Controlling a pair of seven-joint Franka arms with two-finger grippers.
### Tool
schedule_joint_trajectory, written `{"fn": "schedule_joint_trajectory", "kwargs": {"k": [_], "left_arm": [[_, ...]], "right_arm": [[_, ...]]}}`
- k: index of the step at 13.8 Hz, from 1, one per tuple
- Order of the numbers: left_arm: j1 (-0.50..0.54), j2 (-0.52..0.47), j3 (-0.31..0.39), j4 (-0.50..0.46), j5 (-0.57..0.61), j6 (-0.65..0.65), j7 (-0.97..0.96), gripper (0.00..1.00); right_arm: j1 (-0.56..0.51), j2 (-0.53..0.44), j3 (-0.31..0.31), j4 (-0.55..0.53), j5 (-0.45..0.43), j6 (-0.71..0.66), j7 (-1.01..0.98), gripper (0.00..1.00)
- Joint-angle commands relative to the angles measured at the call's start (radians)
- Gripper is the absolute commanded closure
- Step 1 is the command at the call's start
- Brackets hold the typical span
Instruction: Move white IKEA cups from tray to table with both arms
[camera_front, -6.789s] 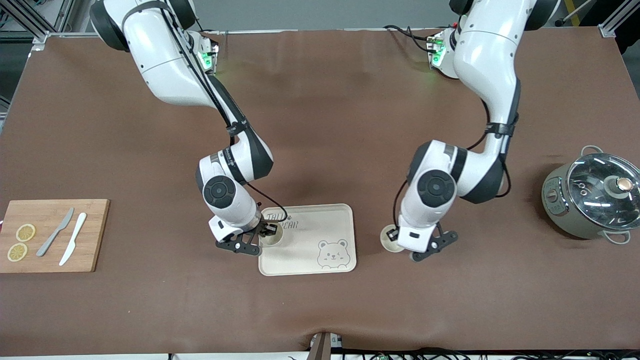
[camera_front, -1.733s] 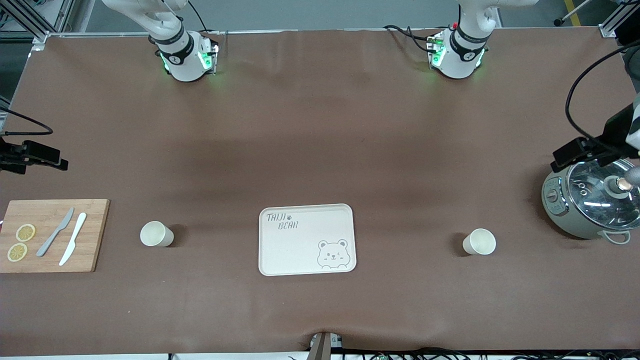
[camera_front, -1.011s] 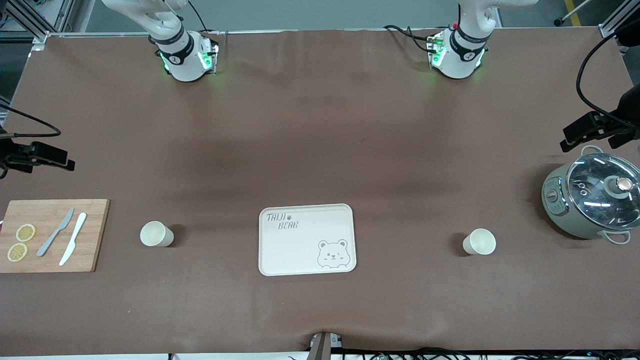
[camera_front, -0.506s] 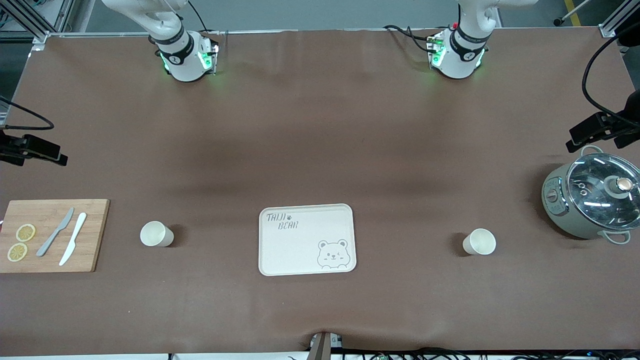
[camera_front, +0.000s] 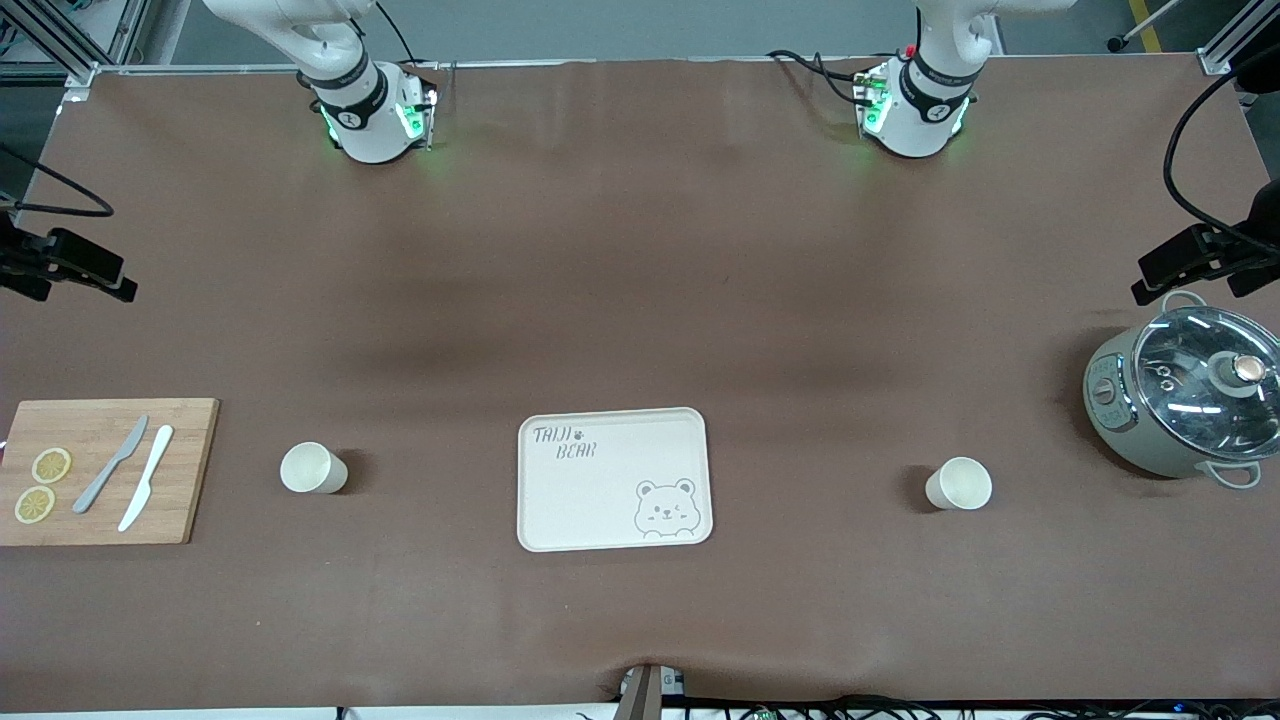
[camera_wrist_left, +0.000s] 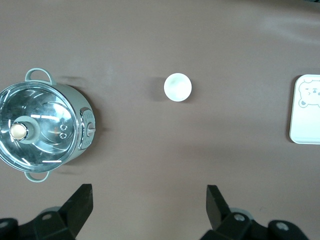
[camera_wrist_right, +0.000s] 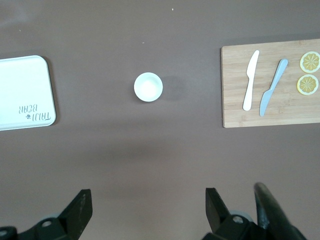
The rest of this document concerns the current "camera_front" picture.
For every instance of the glass pot lid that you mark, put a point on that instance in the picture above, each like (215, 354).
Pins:
(1190, 380)

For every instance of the yellow lemon slice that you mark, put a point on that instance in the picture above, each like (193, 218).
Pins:
(51, 465)
(35, 504)

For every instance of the white plastic knife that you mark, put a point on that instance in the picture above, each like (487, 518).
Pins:
(148, 475)

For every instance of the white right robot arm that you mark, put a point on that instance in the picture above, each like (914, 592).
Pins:
(360, 110)

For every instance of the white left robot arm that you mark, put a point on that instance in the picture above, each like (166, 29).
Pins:
(920, 100)

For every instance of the grey plastic knife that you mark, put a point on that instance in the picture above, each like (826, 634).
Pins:
(112, 463)

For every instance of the bamboo cutting board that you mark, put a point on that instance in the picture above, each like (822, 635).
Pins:
(180, 480)

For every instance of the grey-green cooking pot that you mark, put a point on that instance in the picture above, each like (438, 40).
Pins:
(1120, 420)

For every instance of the cream bear print tray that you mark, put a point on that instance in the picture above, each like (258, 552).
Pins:
(600, 490)

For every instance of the white IKEA cup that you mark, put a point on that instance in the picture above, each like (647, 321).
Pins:
(312, 468)
(962, 483)

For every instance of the aluminium frame post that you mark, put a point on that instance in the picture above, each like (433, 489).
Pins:
(60, 50)
(1230, 40)

